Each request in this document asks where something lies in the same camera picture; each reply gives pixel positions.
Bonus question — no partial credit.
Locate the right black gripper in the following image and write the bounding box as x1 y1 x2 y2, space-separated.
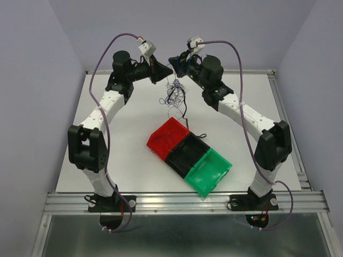
168 50 208 90

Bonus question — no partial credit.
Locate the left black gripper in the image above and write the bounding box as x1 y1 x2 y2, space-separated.
127 54 174 85

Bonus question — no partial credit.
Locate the thin wire bundle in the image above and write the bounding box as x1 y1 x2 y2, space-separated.
159 64 191 109

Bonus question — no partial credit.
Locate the black cable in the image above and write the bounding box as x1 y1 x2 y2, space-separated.
182 100 207 140

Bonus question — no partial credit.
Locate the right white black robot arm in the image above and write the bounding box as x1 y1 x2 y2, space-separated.
168 50 292 209

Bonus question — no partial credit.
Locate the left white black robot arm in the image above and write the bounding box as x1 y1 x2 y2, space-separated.
68 50 173 211

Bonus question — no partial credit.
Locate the red plastic bin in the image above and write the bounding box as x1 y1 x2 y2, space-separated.
146 117 190 161

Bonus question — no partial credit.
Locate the black plastic bin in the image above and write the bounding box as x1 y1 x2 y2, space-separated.
165 132 210 179

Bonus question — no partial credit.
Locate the green plastic bin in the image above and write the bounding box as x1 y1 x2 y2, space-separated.
184 148 232 199

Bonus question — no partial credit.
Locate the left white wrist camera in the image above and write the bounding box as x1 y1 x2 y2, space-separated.
138 40 156 58

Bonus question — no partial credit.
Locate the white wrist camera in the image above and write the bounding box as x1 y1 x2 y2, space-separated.
138 40 156 58
187 35 205 55

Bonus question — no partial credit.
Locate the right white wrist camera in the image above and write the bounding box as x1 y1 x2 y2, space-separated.
187 35 205 55

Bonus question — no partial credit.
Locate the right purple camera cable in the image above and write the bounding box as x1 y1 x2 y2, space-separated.
197 40 297 231

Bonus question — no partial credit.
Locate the purple camera cable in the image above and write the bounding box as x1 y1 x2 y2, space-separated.
90 32 147 233
197 40 297 231

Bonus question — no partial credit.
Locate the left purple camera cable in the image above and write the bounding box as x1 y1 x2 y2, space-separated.
90 32 147 233

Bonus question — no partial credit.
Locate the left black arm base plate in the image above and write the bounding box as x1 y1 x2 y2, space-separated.
84 194 130 213

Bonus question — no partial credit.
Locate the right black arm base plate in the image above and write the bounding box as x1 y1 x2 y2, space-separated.
228 194 279 211

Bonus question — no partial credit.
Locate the aluminium front rail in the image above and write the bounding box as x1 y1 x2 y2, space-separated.
43 191 330 216

